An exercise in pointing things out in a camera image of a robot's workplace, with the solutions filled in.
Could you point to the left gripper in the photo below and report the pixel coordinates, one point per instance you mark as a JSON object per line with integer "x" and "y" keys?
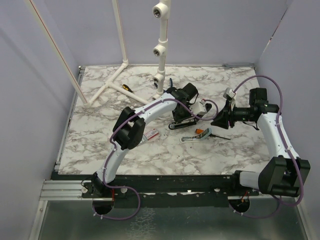
{"x": 177, "y": 118}

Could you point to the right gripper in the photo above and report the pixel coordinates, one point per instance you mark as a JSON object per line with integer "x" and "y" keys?
{"x": 227, "y": 114}

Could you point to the black stapler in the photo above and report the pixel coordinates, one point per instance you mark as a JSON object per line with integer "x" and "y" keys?
{"x": 188, "y": 122}

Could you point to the red white staple box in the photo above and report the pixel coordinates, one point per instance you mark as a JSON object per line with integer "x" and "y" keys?
{"x": 149, "y": 135}

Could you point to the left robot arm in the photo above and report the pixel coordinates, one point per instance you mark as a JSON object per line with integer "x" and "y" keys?
{"x": 129, "y": 129}

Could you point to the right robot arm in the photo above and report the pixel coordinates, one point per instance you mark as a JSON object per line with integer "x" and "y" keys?
{"x": 285, "y": 172}

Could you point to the yellow black screwdriver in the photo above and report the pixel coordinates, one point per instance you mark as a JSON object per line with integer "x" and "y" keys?
{"x": 127, "y": 88}

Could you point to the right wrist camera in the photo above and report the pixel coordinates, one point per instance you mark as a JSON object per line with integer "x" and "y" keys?
{"x": 229, "y": 94}

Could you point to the orange handled screwdriver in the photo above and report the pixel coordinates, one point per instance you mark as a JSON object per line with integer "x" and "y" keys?
{"x": 199, "y": 131}

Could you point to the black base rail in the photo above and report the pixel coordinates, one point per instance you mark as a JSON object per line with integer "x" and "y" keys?
{"x": 163, "y": 191}

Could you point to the white pvc pipe frame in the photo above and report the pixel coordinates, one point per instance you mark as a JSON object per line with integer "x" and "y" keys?
{"x": 116, "y": 33}

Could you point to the aluminium frame rail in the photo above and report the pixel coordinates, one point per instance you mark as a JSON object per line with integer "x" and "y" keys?
{"x": 57, "y": 187}

